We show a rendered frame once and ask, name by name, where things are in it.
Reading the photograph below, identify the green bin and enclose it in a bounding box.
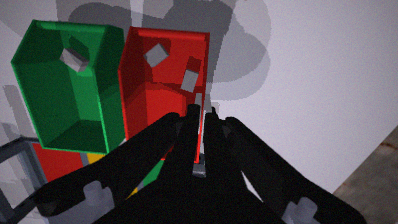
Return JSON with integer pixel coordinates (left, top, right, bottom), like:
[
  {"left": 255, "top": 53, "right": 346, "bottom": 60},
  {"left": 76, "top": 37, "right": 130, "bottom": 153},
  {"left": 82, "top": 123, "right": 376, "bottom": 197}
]
[{"left": 11, "top": 20, "right": 125, "bottom": 155}]

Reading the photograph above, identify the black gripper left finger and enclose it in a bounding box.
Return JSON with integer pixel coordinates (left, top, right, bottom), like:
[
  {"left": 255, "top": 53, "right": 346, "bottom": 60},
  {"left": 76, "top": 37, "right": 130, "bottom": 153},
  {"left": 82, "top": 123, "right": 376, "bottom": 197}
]
[{"left": 33, "top": 93, "right": 202, "bottom": 224}]

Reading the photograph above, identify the dark grey shelf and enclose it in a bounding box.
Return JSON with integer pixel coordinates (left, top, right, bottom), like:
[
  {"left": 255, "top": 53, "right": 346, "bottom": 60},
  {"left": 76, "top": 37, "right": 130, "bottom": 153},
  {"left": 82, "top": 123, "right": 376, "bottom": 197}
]
[{"left": 0, "top": 137, "right": 206, "bottom": 224}]

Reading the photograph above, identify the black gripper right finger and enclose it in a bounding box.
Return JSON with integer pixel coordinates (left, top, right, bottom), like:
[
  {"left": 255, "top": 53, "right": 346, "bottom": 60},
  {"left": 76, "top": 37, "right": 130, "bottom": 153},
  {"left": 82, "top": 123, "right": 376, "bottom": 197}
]
[{"left": 202, "top": 94, "right": 367, "bottom": 224}]

